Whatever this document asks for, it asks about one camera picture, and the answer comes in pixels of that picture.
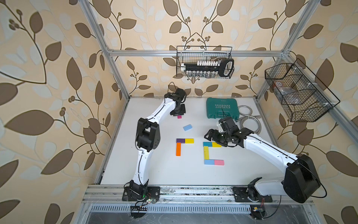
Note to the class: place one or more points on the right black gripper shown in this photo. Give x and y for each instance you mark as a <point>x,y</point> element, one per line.
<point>214,138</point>

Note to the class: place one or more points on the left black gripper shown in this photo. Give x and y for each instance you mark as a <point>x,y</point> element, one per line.
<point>183,111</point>

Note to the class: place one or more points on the small yellow block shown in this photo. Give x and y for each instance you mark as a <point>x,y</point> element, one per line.
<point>214,144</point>

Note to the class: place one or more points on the teal block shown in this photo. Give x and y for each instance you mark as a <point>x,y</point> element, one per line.
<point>207,144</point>

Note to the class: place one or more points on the long yellow block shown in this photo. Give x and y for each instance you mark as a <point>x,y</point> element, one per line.
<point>206,153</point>

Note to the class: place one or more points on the pink block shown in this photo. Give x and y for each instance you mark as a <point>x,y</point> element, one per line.
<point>219,162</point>

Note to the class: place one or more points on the light blue block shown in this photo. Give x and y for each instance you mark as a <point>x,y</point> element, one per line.
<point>209,162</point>
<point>187,127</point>

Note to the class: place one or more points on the large yellow block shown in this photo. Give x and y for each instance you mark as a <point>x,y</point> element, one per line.
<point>189,141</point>

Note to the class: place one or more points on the orange block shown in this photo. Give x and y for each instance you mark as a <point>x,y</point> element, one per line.
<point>178,149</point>

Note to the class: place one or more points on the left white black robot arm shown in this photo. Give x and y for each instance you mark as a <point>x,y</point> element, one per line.
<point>148,138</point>

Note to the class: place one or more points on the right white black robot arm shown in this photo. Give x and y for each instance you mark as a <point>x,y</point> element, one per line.
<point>300,178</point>

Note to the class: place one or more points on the green plastic tool case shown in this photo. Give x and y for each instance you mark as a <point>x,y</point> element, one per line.
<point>220,108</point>

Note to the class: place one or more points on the light blue tilted block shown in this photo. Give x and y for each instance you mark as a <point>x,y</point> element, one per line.
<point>187,127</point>

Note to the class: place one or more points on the black white tool in basket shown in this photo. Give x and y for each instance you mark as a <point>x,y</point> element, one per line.
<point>222,68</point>

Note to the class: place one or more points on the plastic bag in basket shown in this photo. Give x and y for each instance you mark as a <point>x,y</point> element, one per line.
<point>288,94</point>

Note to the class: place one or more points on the black wire basket back wall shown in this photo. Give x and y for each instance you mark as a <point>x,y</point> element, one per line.
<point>193,54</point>

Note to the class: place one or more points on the black wire basket wall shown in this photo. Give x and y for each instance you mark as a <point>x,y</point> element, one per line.
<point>193,54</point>
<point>316,97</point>

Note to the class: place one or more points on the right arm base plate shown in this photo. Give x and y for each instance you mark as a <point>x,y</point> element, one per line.
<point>249,195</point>

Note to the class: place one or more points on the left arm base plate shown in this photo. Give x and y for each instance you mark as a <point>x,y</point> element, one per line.
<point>150,194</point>

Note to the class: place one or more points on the black wire basket right wall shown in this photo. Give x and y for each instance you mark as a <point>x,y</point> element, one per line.
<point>316,97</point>

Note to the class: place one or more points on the aluminium frame rail front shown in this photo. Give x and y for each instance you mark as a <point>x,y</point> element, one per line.
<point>181,194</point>

